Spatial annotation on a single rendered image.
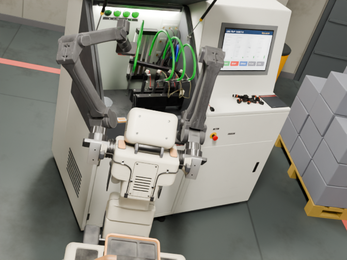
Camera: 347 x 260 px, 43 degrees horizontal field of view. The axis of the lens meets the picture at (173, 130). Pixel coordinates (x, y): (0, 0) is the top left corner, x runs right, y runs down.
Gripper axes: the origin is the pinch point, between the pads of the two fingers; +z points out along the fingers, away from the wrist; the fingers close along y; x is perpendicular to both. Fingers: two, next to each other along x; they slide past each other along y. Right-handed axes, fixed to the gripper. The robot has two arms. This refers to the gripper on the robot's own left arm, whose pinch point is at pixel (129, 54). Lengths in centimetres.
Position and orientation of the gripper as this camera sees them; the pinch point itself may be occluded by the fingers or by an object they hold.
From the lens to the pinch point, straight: 234.8
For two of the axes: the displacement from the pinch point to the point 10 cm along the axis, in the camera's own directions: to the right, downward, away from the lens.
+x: -1.4, 9.6, -2.3
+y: -9.8, -1.1, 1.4
